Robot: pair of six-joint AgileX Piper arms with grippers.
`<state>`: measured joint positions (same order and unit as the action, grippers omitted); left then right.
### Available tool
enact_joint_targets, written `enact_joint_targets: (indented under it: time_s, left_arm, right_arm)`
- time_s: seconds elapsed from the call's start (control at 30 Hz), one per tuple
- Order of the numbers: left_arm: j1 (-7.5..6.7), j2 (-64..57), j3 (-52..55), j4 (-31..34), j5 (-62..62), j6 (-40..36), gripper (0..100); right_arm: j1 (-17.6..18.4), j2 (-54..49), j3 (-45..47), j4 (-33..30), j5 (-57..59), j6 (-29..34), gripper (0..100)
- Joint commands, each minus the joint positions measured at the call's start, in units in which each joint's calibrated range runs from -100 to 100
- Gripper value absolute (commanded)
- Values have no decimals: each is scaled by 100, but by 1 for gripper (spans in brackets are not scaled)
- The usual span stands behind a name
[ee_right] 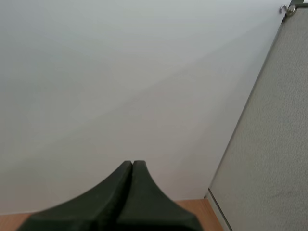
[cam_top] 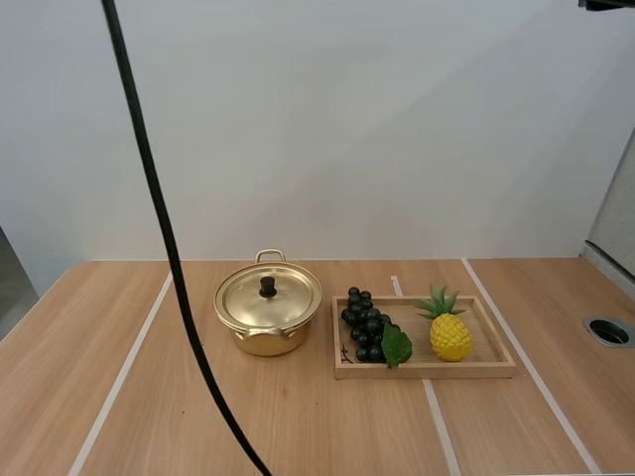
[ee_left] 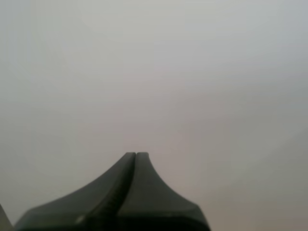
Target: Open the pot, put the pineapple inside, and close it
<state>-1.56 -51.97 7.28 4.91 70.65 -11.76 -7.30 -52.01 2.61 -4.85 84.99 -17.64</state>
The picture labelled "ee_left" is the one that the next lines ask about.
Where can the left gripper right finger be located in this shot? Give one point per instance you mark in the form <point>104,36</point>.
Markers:
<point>154,202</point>

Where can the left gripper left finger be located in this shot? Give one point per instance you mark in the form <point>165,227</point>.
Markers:
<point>96,199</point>

